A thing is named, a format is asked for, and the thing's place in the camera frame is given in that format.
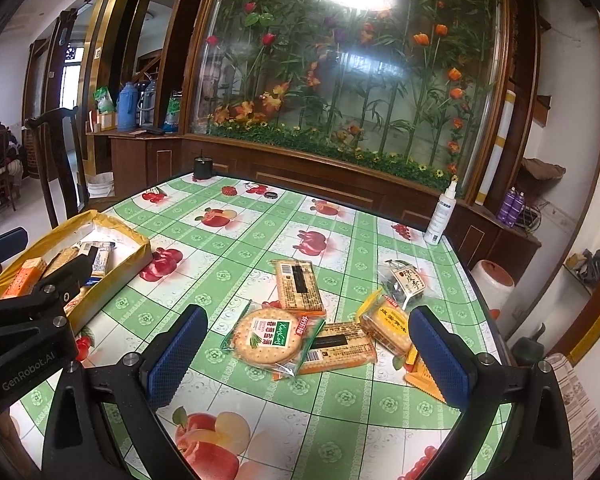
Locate white spray bottle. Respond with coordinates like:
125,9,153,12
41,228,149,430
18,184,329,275
424,180,457,245

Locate small tan cracker pack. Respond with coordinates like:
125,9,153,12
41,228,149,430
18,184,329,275
272,259,326,318

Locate blue thermos jug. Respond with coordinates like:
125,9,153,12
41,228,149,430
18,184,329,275
117,81,138,131

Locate dark dates clear bag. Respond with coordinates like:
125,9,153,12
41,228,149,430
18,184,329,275
378,259,426,310

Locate large orange-edged cracker pack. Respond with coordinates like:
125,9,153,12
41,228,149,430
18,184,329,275
272,318,377,380

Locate floral glass panel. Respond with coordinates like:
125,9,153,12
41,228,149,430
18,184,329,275
186,0,503,190

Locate seated person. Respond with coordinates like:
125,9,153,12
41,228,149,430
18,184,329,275
0,119,24,198

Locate yellow egg yolk biscuit pack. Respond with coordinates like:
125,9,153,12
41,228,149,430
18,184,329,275
355,288,412,358

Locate yellow cardboard tray box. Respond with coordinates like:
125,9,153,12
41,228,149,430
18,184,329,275
0,210,152,332

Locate striped cushion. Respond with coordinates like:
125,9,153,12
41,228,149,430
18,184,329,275
546,353,600,480

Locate orange soda cracker pack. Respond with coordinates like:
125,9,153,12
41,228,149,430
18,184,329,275
2,257,46,299

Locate white red-top bin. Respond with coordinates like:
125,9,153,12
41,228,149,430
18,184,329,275
471,260,515,320

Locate blue white cracker pack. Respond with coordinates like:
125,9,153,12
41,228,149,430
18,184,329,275
65,242,116,315

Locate orange snack packet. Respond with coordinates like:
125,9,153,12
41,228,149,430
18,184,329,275
404,346,445,403

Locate wooden chair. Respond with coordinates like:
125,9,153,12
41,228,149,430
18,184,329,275
24,106,88,229

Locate purple bottles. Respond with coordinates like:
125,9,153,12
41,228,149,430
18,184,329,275
496,188,524,228

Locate green-end cracker pack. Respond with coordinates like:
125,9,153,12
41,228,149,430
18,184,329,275
42,245,80,278

